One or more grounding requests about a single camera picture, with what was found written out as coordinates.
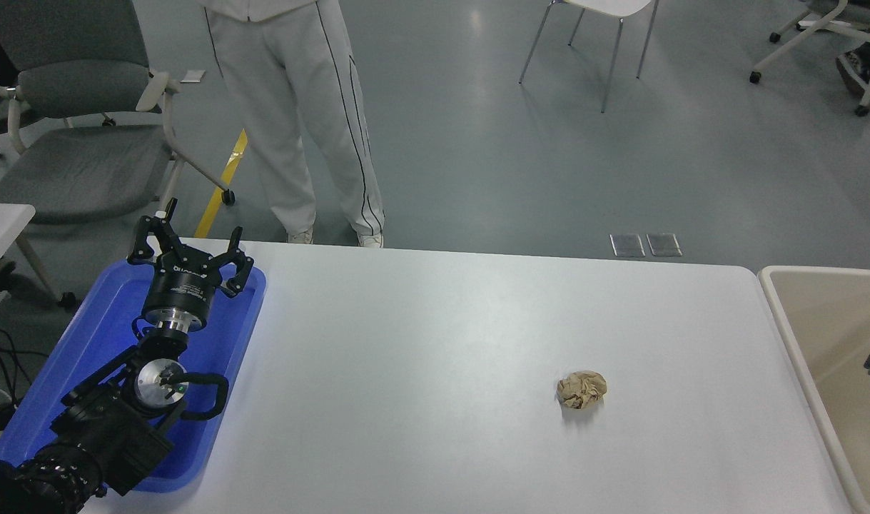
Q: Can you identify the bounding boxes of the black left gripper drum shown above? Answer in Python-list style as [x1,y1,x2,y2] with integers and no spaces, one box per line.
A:
[142,257,226,320]

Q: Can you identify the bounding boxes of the metal floor plate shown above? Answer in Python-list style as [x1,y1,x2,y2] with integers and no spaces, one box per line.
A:
[610,233,646,258]
[647,233,683,258]

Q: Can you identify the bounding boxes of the large pale bin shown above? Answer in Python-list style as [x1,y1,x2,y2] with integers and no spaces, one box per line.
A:
[758,266,870,514]

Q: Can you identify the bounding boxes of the blue plastic tray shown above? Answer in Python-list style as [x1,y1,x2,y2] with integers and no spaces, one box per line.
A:
[0,258,268,495]

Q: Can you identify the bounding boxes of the standing person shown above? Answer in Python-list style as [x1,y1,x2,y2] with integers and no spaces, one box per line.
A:
[199,0,386,248]

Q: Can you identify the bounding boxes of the person's black shoe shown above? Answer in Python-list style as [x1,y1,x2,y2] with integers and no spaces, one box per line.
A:
[836,41,870,102]

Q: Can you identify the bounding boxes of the crumpled tan paper ball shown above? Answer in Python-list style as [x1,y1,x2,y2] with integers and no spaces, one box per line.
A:
[557,371,609,411]

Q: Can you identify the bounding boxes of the white-framed wheeled chair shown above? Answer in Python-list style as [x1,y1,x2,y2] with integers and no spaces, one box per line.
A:
[749,0,870,116]

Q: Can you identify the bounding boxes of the white chair with metal legs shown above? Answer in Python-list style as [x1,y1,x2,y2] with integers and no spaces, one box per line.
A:
[518,0,660,114]

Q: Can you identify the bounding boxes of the black cable loops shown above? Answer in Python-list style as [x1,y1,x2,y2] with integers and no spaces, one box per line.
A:
[0,326,50,402]

